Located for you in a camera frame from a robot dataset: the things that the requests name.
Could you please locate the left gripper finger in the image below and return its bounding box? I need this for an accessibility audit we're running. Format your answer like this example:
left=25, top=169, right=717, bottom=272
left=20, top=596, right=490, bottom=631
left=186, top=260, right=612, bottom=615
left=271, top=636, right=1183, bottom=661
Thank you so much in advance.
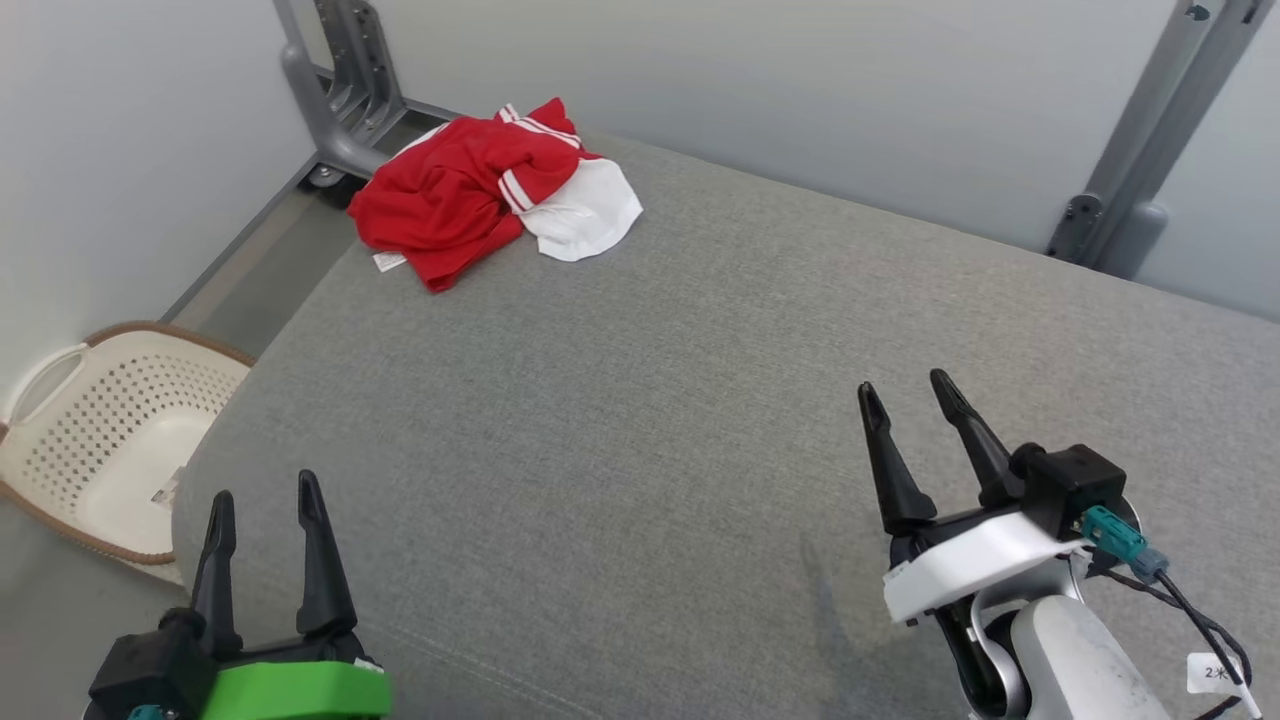
left=190, top=490, right=244, bottom=661
left=295, top=470, right=359, bottom=641

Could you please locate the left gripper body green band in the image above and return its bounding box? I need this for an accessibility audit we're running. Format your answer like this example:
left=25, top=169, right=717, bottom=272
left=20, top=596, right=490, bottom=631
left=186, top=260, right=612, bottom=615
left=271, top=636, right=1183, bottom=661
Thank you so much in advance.
left=200, top=635, right=393, bottom=720

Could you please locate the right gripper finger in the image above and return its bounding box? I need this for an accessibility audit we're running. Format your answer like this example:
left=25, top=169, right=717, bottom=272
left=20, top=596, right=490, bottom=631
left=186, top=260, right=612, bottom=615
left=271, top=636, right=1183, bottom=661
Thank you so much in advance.
left=930, top=368, right=1026, bottom=506
left=857, top=382, right=938, bottom=536

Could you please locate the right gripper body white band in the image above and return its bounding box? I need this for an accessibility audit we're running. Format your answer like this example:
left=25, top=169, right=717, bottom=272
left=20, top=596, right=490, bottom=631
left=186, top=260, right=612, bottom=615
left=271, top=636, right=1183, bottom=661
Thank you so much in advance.
left=882, top=505, right=1096, bottom=626

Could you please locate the red jersey with white sleeves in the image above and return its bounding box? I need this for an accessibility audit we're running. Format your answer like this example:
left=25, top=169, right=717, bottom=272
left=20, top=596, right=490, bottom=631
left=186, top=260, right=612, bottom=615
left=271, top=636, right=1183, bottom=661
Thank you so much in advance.
left=347, top=97, right=644, bottom=294

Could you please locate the cream perforated laundry basket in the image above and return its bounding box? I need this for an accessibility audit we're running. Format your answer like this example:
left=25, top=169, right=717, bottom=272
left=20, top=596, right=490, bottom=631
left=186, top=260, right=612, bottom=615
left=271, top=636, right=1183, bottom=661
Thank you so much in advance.
left=0, top=320, right=257, bottom=587

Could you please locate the teal right cable connector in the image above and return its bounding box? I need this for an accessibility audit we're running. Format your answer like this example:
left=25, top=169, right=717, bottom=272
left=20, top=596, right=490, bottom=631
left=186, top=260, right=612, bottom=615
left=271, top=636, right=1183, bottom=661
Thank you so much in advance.
left=1082, top=505, right=1169, bottom=583

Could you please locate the white paper cable label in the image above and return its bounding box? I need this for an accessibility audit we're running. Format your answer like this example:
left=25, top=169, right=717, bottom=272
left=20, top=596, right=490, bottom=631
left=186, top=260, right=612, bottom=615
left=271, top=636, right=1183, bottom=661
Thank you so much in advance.
left=1187, top=652, right=1247, bottom=697

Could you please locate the grey metal post with bracket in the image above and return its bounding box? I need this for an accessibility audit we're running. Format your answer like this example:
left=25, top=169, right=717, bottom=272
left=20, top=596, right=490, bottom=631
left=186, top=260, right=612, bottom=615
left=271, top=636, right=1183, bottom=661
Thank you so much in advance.
left=1045, top=0, right=1280, bottom=281

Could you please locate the grey metal frame with caster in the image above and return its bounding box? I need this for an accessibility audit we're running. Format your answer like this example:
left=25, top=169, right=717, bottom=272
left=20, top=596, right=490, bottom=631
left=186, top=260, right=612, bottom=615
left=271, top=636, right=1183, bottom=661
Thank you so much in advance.
left=272, top=0, right=411, bottom=206

